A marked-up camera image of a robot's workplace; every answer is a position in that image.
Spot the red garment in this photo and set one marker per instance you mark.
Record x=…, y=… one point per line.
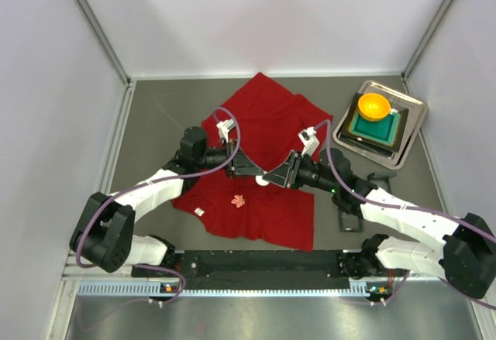
x=270, y=117

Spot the round iridescent brooch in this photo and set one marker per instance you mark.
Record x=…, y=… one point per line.
x=260, y=181

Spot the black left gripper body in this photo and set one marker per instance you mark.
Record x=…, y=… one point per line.
x=232, y=159

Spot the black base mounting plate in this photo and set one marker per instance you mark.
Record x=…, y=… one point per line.
x=335, y=263

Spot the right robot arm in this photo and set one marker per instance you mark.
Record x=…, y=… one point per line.
x=430, y=228

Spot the small black open box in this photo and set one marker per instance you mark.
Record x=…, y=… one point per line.
x=349, y=216

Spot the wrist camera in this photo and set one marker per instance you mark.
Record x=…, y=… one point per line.
x=224, y=127
x=309, y=140

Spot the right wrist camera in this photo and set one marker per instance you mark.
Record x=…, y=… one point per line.
x=309, y=140

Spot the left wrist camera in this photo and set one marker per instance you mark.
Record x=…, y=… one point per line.
x=224, y=127

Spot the aluminium frame rail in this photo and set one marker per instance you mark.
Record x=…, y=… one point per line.
x=457, y=263

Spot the pink leaf brooch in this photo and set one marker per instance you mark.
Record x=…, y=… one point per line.
x=238, y=200

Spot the orange bowl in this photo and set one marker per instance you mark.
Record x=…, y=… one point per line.
x=373, y=107

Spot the black and teal square plate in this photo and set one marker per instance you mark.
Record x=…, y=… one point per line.
x=386, y=134

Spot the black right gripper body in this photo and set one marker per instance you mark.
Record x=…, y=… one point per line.
x=293, y=169

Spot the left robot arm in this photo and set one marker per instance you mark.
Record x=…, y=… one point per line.
x=104, y=235

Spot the grey slotted cable duct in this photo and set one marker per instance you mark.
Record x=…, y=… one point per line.
x=160, y=289

